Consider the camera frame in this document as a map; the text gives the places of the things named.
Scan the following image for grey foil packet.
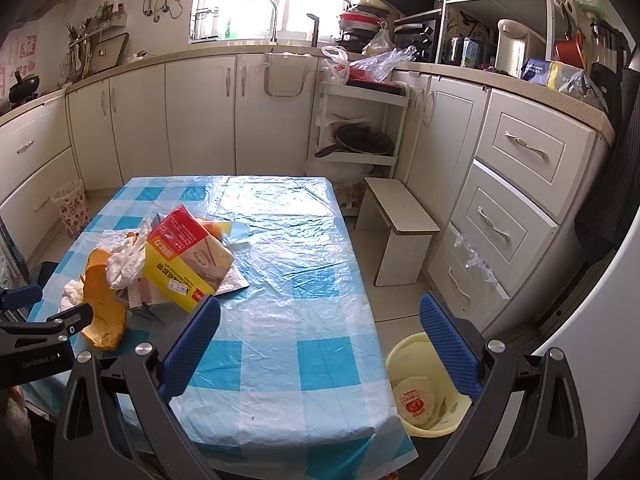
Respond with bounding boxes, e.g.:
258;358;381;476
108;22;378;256
114;266;251;318

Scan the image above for white electric water pot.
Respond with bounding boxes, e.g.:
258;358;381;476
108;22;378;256
495;19;532;78

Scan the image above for blue checked plastic tablecloth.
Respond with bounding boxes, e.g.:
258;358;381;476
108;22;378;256
25;176;418;471

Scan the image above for white countertop shelf organiser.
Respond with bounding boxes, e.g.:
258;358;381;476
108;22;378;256
436;0;576;68

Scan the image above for white plastic bag red print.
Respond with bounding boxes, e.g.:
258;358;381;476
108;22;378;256
320;46;351;85

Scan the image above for patterned plastic wastebasket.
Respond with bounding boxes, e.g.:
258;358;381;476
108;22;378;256
51;179;91;240

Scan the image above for round paper lid red label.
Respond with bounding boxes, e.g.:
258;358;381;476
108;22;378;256
391;376;437;429

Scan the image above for clear plastic bag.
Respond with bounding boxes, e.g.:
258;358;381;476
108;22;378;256
350;46;418;83

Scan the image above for stack of pots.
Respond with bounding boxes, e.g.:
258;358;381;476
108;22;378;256
337;0;387;53

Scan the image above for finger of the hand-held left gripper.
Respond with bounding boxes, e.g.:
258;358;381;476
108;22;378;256
0;301;96;343
0;284;44;312

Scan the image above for dark hanging cloth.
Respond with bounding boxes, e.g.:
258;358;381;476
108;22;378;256
575;45;640;261

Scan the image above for red and yellow cardboard box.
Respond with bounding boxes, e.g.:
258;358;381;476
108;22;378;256
144;205;236;313

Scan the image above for large orange fruit peel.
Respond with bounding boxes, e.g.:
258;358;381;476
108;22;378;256
80;249;129;351

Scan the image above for wall utensil rack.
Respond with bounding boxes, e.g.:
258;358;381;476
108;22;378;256
65;20;131;83

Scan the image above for white drawer cabinet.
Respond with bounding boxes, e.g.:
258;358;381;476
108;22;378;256
427;87;598;333

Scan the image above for white wooden stool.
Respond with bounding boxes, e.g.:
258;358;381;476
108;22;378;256
355;176;441;287

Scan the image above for light blue paper scrap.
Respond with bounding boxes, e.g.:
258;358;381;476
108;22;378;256
220;220;251;247

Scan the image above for crumpled white plastic bag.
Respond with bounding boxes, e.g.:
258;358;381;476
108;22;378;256
106;237;151;291

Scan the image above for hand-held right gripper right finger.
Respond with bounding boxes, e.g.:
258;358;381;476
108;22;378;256
419;292;588;480

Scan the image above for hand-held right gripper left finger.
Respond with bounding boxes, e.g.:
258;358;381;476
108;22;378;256
52;294;222;480

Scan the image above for clear bag orange contents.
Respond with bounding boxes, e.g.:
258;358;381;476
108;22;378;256
334;181;364;209

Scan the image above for red cooking pot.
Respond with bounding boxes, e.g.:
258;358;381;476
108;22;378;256
555;37;586;69

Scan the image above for white tissue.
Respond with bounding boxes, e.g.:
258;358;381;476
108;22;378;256
60;277;89;313

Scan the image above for white corner shelf rack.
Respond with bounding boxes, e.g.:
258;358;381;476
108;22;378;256
306;81;410;216

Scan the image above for chrome sink faucet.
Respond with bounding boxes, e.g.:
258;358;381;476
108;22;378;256
245;0;279;44

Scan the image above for black wok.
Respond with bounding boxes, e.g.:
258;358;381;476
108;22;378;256
7;72;41;104

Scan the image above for black frying pan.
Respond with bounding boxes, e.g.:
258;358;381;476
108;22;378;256
315;124;396;158

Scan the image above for white refrigerator door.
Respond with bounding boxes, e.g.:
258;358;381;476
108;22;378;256
530;240;640;480

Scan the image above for white kitchen base cabinets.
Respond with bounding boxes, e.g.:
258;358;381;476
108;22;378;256
0;55;491;263

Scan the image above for clear plastic wrap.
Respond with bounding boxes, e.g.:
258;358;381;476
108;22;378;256
454;237;497;282

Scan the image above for yellow food packet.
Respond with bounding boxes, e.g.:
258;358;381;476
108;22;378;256
547;61;587;94

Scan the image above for pale yellow plastic bin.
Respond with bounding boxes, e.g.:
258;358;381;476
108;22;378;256
384;332;473;437

